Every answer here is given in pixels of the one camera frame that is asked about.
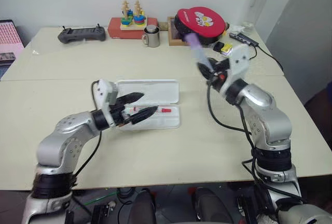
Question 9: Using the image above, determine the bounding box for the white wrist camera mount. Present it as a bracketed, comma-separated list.
[219, 43, 251, 95]
[94, 78, 119, 128]

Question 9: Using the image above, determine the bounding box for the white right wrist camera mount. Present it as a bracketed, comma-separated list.
[219, 43, 251, 95]

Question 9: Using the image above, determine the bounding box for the grey usb hub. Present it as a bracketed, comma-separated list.
[228, 32, 260, 48]

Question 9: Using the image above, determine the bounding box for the black usb hub cable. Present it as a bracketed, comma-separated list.
[248, 43, 285, 74]

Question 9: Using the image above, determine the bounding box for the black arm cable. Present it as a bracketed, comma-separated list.
[72, 80, 102, 183]
[205, 78, 262, 183]

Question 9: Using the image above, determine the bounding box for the stainless steel mug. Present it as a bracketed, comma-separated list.
[141, 24, 161, 48]

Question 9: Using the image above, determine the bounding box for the red marker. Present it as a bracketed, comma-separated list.
[126, 106, 173, 114]

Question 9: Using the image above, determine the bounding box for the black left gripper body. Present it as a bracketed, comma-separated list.
[109, 99, 132, 127]

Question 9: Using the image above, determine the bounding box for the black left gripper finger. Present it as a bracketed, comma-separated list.
[128, 105, 158, 125]
[118, 92, 145, 105]

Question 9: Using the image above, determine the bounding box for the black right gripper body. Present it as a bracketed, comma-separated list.
[206, 59, 232, 90]

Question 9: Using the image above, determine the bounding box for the dark rounded shape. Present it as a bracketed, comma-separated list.
[129, 187, 157, 224]
[193, 187, 234, 224]

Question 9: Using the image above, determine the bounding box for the wooden colourful stacking toy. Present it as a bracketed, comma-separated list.
[119, 0, 148, 31]

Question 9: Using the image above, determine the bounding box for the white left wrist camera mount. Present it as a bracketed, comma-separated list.
[94, 78, 119, 128]

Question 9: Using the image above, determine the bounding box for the clear bottle green lid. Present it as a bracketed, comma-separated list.
[242, 0, 276, 32]

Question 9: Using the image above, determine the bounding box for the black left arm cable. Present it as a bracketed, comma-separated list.
[72, 80, 102, 183]

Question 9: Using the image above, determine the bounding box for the red cardboard box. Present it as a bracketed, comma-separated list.
[107, 17, 159, 39]

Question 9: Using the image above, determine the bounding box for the small yellow black gadget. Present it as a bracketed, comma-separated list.
[213, 41, 233, 55]

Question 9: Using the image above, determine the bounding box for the white plastic pencil case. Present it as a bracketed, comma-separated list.
[115, 79, 182, 131]

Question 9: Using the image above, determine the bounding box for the wooden tray box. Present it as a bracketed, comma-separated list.
[167, 16, 190, 47]

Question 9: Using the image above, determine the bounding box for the grey handheld controller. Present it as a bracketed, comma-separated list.
[57, 23, 107, 44]

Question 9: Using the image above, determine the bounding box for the black round case red lid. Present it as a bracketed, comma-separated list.
[173, 6, 231, 46]

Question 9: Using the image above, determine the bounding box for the crumpled clear plastic wrap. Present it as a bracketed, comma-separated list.
[229, 23, 246, 35]

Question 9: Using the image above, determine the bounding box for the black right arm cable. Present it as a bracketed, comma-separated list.
[205, 78, 262, 183]

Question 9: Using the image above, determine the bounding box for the purple marker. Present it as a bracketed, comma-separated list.
[182, 33, 218, 75]

